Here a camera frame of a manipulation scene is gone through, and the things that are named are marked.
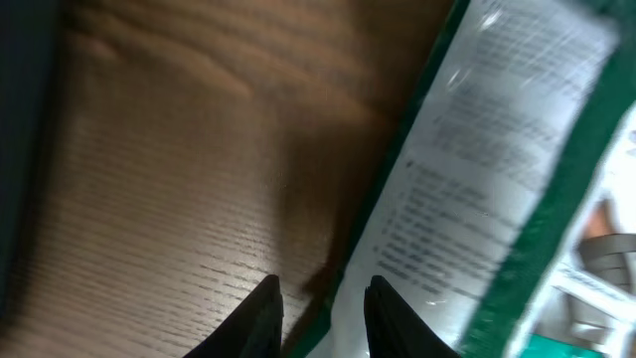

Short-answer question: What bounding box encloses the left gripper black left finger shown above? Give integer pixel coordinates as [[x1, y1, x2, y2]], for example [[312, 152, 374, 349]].
[[184, 274, 284, 358]]

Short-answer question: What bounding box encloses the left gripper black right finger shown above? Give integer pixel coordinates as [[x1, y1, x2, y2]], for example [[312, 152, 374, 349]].
[[364, 275, 460, 358]]

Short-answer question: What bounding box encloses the green white 3M package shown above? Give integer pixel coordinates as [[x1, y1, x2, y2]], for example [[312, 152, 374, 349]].
[[292, 0, 635, 357]]

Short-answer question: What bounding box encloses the grey plastic mesh basket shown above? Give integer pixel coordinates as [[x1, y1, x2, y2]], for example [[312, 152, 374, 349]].
[[1, 0, 61, 317]]

